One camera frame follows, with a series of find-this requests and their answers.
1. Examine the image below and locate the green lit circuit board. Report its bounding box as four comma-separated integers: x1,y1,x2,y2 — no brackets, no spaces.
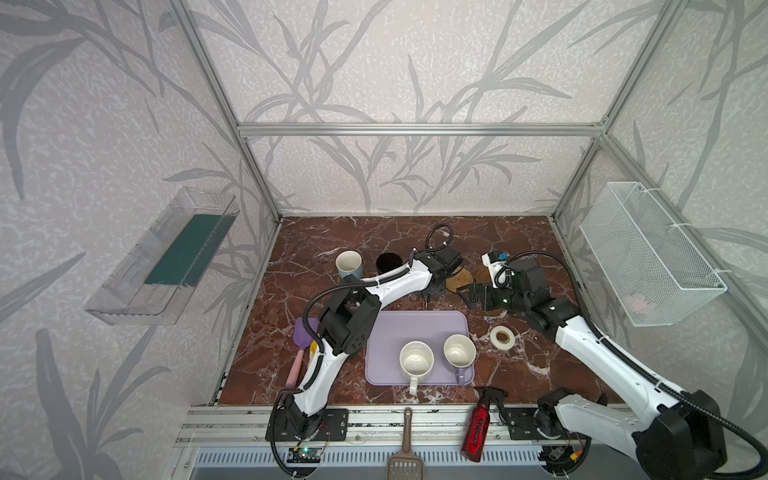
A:
286,446,325,465

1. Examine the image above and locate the right circuit board with wires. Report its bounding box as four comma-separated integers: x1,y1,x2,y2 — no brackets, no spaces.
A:
539,445,583,467

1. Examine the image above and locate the lavender plastic tray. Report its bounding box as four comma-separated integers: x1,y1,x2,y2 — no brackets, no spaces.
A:
365,311,474,389

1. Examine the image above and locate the white wire mesh basket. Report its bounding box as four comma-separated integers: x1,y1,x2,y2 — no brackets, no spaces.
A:
580,182,728,327

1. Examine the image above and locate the brown wooden coaster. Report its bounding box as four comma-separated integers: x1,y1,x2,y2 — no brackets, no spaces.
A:
475,268,492,284

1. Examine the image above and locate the black mug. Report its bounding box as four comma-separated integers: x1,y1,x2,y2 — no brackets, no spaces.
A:
375,252,403,275

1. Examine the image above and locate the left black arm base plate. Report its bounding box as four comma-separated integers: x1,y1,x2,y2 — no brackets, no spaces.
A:
265,408,349,442

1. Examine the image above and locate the white mug blue outside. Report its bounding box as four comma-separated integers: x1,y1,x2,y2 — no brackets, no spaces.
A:
335,250,363,280

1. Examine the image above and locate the purple pink spatula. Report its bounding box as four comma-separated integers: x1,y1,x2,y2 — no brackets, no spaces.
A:
285,317,318,388

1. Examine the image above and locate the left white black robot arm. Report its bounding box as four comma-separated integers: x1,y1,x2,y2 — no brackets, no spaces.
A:
266,244,462,441

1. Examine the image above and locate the tan woven rattan coaster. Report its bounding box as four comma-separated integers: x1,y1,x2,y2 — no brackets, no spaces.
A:
445,267,474,293

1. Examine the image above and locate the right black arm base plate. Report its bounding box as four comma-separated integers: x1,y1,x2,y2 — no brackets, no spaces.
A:
499,405,589,442

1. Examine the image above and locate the white mug lavender handle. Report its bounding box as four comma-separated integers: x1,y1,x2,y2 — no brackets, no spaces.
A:
443,334,477,386

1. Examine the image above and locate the white tape roll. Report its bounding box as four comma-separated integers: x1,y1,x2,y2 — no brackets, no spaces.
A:
489,325,516,352

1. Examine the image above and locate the clear plastic wall shelf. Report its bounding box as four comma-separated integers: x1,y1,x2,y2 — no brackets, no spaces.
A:
85,187,240,326

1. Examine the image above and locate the red spray bottle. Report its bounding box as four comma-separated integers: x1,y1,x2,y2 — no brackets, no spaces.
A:
461,386,508,463

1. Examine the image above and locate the green mat in shelf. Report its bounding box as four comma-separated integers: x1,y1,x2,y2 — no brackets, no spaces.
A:
144,214,236,287

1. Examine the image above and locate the pink object in basket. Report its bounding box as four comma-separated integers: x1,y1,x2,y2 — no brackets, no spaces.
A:
622,294,655,316

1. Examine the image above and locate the brown litter scoop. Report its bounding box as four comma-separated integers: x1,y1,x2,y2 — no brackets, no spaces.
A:
386,407,425,480

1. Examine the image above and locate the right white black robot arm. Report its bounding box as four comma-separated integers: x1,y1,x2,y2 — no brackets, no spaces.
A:
457,251,767,479

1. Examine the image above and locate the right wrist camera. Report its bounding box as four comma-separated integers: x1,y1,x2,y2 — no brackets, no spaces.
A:
481,250,509,288

